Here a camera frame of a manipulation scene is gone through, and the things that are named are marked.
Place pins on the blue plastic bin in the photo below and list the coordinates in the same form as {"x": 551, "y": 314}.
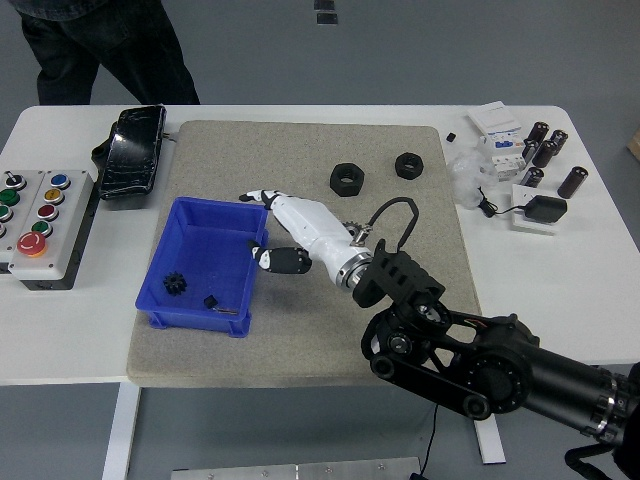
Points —
{"x": 210, "y": 250}

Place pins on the red emergency stop button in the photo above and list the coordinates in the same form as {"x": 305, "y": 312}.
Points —
{"x": 31, "y": 244}

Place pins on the black power adapter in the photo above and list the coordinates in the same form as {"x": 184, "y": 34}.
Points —
{"x": 546, "y": 209}

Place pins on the small black cube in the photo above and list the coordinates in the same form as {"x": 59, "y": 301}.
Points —
{"x": 451, "y": 136}

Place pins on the small black hex nut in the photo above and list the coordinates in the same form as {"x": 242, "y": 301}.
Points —
{"x": 402, "y": 171}

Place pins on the brown cardboard box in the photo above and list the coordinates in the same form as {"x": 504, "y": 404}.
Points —
{"x": 635, "y": 142}

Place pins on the white table leg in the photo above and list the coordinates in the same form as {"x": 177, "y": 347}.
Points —
{"x": 492, "y": 447}
{"x": 120, "y": 430}

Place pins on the blue push button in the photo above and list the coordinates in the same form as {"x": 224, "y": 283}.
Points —
{"x": 59, "y": 180}

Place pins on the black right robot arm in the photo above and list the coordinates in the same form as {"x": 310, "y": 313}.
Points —
{"x": 500, "y": 370}

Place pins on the white square plate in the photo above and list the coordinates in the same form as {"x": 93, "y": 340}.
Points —
{"x": 521, "y": 192}

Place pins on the white cardboard box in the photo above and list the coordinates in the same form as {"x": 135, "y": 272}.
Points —
{"x": 495, "y": 117}

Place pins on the small black gear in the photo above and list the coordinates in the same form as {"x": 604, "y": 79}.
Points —
{"x": 174, "y": 284}

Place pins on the black floor marker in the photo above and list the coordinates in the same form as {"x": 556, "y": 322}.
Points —
{"x": 325, "y": 4}
{"x": 327, "y": 18}

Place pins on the silver metal plate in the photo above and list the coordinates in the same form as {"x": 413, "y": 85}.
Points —
{"x": 295, "y": 470}

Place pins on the small metal screws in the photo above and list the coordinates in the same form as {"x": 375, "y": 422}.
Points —
{"x": 227, "y": 310}

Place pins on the white circuit breaker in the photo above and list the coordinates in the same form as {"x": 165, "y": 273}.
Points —
{"x": 505, "y": 157}

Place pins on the large black gear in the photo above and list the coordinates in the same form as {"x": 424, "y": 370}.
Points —
{"x": 354, "y": 228}

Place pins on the red push button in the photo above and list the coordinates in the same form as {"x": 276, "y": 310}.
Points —
{"x": 46, "y": 211}

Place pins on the green push button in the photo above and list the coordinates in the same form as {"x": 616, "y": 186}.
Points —
{"x": 41, "y": 228}
{"x": 7, "y": 196}
{"x": 4, "y": 213}

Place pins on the grey-brown foam mat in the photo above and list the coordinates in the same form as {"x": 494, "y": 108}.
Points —
{"x": 300, "y": 340}

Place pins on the black selector switch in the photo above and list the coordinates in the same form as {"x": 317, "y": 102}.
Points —
{"x": 12, "y": 179}

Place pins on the black control box base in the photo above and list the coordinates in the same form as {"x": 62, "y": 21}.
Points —
{"x": 76, "y": 265}

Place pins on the grey five-button control box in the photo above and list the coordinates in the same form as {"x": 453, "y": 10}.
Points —
{"x": 65, "y": 235}

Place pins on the yellow push button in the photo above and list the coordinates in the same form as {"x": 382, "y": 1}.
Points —
{"x": 52, "y": 194}

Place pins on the black cylindrical capacitor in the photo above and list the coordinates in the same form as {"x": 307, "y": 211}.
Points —
{"x": 537, "y": 132}
{"x": 558, "y": 140}
{"x": 544, "y": 155}
{"x": 571, "y": 183}
{"x": 529, "y": 151}
{"x": 531, "y": 179}

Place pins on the large black hex nut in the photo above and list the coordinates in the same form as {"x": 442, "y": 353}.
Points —
{"x": 340, "y": 186}

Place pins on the tiny black plastic piece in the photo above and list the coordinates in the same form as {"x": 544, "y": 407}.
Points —
{"x": 210, "y": 302}

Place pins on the clear plastic bag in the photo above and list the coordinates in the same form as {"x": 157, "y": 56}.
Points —
{"x": 465, "y": 172}

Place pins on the person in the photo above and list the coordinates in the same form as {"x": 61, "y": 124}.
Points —
{"x": 65, "y": 50}

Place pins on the grey selector-switch control box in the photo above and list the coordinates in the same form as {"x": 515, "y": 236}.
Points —
{"x": 15, "y": 240}

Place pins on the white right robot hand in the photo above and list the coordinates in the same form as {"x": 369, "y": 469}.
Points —
{"x": 312, "y": 225}

